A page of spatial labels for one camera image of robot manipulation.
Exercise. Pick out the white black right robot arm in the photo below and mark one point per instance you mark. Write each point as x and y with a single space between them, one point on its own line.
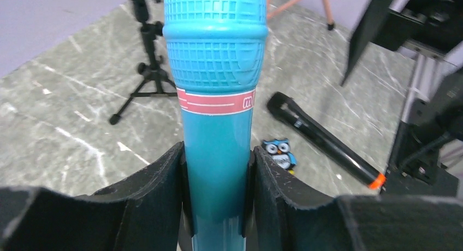
431 116

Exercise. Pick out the blue toy microphone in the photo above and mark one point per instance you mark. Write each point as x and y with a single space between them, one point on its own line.
216 53

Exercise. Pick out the blue owl toy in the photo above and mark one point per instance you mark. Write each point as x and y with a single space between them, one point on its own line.
280 151

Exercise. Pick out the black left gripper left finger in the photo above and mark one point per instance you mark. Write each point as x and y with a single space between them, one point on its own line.
140 212

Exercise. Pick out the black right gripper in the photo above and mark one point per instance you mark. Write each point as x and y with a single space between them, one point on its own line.
430 27

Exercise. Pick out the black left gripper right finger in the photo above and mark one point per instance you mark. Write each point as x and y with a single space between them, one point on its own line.
290 215

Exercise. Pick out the pink music stand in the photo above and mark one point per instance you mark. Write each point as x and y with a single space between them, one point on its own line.
321 6

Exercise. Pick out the black microphone orange end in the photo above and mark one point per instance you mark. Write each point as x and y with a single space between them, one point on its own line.
286 110

